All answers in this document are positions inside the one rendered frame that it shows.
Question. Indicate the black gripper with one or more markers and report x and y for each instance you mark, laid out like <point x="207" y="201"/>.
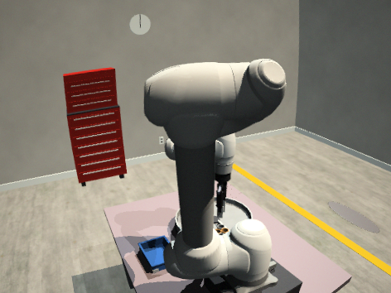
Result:
<point x="221" y="193"/>

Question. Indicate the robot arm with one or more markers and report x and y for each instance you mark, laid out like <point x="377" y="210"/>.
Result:
<point x="197" y="105"/>

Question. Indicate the blue crate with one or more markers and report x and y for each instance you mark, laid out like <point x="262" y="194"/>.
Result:
<point x="154" y="252"/>

